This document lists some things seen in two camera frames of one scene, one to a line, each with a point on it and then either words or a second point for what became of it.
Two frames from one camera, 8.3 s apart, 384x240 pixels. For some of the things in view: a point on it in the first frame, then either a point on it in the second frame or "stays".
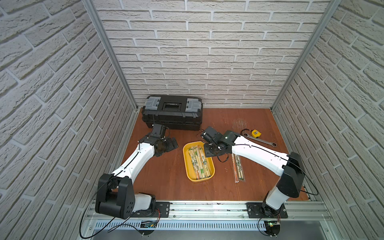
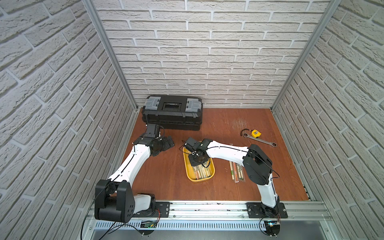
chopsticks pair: x=240 y=173 stays
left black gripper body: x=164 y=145 stays
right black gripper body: x=209 y=150 to x=194 y=160
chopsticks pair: x=235 y=168 stays
